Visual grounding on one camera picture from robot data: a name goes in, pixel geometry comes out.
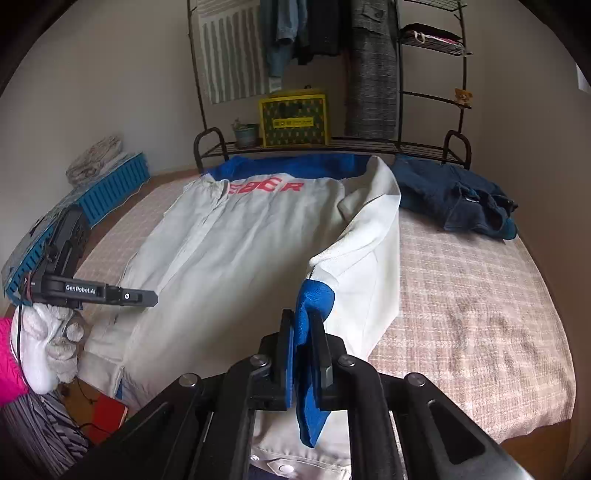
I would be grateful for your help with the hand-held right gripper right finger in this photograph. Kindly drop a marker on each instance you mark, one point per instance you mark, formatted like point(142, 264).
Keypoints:
point(316, 360)

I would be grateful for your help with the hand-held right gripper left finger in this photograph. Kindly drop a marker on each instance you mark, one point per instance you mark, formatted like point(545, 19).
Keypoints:
point(288, 360)

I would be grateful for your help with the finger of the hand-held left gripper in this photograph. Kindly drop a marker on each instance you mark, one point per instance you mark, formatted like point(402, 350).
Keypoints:
point(138, 297)

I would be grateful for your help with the white and blue work jacket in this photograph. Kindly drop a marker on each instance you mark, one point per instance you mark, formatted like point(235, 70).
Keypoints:
point(258, 230)

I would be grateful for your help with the black metal clothes rack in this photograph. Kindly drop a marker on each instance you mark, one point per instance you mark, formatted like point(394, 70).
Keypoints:
point(415, 150)

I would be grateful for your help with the dark folded clothes pile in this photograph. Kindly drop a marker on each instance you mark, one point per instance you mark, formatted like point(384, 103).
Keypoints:
point(429, 30)

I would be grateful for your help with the person's left hand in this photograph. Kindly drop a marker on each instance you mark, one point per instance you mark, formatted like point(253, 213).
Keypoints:
point(41, 350)

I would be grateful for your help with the blue slatted crate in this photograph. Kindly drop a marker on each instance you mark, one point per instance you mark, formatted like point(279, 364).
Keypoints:
point(111, 184)

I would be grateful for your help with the floral quilt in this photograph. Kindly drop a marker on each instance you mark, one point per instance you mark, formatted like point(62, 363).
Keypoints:
point(94, 157)

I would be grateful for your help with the pink checked bed cover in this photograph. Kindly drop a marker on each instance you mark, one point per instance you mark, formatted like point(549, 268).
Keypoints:
point(461, 300)

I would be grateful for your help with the person's striped trousers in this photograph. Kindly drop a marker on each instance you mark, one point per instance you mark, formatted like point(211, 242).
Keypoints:
point(41, 434)

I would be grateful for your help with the small potted plant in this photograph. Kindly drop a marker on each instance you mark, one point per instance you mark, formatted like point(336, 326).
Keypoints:
point(245, 134)

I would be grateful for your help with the dark blue folded garment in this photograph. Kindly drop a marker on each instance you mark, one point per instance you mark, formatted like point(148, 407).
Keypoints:
point(443, 194)

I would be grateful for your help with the yellow green patterned box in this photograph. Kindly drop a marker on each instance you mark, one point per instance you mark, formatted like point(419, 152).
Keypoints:
point(295, 117)

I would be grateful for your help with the striped grey white towel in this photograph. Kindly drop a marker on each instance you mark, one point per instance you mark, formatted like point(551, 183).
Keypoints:
point(231, 50)

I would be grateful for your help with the teal hanging shirt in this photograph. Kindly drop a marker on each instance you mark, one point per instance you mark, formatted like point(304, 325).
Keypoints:
point(277, 62)

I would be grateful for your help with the grey plaid coat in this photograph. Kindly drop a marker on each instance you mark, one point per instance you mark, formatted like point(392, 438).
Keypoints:
point(374, 83)

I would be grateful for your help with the brown teddy bear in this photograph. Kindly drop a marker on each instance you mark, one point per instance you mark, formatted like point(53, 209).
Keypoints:
point(461, 97)

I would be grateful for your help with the blue denim jacket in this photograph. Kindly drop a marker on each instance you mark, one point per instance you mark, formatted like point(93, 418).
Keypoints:
point(281, 23)

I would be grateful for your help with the black hanging coat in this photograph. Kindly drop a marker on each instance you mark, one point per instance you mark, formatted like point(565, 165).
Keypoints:
point(323, 32)

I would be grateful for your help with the pink white bag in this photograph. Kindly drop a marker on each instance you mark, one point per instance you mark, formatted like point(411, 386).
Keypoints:
point(445, 40)

